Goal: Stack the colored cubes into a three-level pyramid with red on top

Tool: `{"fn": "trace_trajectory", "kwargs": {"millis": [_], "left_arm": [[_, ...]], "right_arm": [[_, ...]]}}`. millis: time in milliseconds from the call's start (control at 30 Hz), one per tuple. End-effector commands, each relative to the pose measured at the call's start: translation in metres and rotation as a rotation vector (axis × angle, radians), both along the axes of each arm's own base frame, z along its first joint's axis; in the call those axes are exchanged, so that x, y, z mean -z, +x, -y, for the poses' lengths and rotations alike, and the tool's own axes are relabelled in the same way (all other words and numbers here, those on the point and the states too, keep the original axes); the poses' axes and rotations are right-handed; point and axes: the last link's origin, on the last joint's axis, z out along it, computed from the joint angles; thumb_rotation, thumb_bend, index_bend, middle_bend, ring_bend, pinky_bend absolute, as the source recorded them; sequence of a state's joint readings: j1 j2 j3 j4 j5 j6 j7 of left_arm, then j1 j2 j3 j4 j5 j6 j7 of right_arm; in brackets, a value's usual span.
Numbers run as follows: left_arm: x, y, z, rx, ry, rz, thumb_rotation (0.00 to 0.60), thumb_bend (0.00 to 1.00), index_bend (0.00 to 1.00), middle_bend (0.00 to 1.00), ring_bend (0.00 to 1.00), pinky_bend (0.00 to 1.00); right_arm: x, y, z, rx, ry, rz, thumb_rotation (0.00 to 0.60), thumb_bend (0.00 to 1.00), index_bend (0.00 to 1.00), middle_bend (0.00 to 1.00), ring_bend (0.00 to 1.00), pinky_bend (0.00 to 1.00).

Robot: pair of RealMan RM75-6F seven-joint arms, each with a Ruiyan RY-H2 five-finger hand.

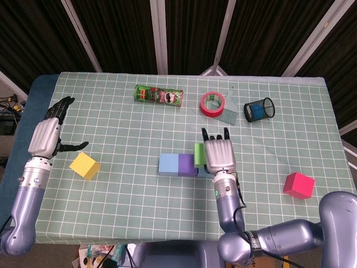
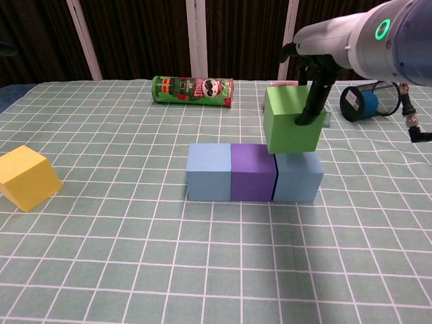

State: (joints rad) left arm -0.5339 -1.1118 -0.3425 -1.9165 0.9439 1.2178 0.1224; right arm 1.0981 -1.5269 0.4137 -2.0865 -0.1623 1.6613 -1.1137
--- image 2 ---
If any green checked tablecloth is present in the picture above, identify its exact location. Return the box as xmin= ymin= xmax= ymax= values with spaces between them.
xmin=0 ymin=79 xmax=432 ymax=324

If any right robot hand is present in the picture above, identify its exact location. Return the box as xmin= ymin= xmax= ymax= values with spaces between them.
xmin=279 ymin=11 xmax=364 ymax=128

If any dark brown curtain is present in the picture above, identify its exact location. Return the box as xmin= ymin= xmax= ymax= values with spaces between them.
xmin=0 ymin=0 xmax=432 ymax=85

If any white frame post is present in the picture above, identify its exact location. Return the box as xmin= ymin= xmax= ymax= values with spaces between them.
xmin=186 ymin=0 xmax=209 ymax=79
xmin=66 ymin=0 xmax=103 ymax=81
xmin=278 ymin=0 xmax=300 ymax=80

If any purple foam cube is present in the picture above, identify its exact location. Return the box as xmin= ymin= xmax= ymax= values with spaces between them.
xmin=229 ymin=143 xmax=278 ymax=203

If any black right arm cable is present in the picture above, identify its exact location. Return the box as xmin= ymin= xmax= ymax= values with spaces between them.
xmin=398 ymin=82 xmax=432 ymax=143

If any yellow foam cube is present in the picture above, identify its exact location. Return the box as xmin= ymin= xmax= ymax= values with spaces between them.
xmin=0 ymin=144 xmax=63 ymax=213

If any green foam cube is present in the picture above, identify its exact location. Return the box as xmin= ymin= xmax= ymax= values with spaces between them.
xmin=263 ymin=84 xmax=327 ymax=155

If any black mesh pen holder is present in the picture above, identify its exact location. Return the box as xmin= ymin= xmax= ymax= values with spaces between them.
xmin=340 ymin=82 xmax=404 ymax=122

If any green Pringles can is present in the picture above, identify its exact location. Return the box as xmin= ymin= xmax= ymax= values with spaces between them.
xmin=151 ymin=75 xmax=234 ymax=109

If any blue roll in holder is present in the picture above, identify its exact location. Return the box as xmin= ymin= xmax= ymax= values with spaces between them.
xmin=362 ymin=91 xmax=381 ymax=118

